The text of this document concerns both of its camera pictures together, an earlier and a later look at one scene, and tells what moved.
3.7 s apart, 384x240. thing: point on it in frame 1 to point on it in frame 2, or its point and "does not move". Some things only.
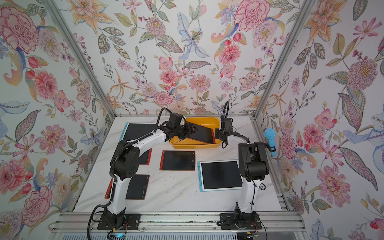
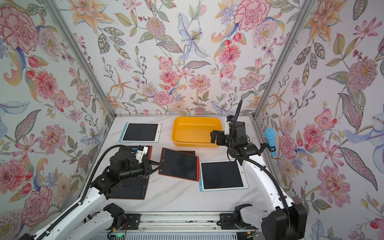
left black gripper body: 182,131 to 141,170
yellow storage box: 187,143 does not move
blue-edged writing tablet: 133,130 does not move
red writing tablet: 137,188 does not move
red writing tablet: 204,134 to 179,165
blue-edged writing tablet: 218,175 does not move
